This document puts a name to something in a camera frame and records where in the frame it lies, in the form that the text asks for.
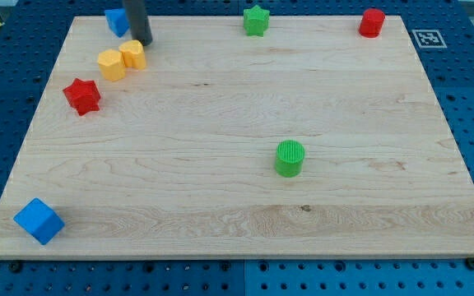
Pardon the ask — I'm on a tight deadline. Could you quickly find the blue block at top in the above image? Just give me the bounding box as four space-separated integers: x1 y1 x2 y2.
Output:
105 8 129 38

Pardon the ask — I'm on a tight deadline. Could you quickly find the yellow heart block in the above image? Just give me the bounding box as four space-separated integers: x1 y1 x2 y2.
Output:
118 39 146 70

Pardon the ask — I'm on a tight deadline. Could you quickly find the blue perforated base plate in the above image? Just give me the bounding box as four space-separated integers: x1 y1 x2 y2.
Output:
0 1 474 295

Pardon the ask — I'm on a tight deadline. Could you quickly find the red star block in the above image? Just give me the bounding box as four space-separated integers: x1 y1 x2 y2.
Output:
63 78 101 116

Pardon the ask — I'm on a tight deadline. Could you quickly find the wooden board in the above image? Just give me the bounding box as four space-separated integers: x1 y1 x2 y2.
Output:
0 16 474 261

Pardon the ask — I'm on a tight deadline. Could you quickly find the white fiducial marker tag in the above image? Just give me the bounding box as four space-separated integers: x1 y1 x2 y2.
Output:
412 29 447 49

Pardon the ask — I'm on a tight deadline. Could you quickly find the green cylinder block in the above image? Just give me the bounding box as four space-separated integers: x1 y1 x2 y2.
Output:
274 140 305 178

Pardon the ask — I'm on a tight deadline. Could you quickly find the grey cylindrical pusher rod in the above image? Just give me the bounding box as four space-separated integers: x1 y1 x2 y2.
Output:
122 0 153 46

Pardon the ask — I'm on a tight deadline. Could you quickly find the red cylinder block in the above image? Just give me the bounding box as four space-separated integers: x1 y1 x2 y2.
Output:
358 8 386 38

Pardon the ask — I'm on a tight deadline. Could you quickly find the yellow hexagon block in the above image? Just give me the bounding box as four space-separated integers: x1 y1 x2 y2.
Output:
97 49 126 81

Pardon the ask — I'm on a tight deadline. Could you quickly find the green star block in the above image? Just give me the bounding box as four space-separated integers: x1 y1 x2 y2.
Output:
243 5 270 37

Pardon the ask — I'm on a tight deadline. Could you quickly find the blue cube block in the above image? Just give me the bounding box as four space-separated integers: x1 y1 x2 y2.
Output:
13 198 65 245

